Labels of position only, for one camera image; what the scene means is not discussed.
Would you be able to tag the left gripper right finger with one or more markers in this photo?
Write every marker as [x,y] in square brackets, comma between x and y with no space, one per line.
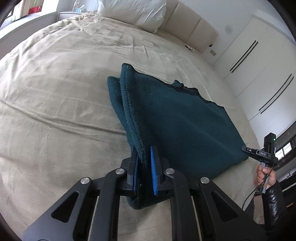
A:
[200,210]

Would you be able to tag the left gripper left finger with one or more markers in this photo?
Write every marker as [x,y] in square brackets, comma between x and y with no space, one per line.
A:
[89,210]

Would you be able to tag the dark green knitted garment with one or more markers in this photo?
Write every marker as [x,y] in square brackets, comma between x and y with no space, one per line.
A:
[195,135]

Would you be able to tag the black jacket right forearm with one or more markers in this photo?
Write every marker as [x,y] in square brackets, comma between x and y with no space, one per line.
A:
[274,207]

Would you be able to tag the person's right hand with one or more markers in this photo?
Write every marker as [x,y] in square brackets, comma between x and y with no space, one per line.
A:
[266,176]

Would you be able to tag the white wardrobe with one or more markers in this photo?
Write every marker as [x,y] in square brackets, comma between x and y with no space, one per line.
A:
[259,67]

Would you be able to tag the beige bed blanket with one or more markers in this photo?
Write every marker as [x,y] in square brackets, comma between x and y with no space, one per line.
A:
[57,122]

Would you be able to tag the small white object on bed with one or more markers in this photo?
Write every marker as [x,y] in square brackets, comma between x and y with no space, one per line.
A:
[189,48]

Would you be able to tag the beige padded headboard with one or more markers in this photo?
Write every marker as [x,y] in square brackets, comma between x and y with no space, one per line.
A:
[186,25]

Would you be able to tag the white pillow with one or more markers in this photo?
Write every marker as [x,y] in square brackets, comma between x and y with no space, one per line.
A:
[147,15]

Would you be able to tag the white nightstand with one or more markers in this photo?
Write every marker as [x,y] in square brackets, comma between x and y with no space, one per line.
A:
[68,14]

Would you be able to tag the clear water bottle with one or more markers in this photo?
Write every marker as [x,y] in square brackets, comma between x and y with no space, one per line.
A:
[78,8]

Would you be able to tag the red box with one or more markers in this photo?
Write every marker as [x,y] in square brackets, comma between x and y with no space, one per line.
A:
[35,9]

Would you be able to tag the wall power socket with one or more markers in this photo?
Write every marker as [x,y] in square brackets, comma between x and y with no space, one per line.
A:
[213,53]

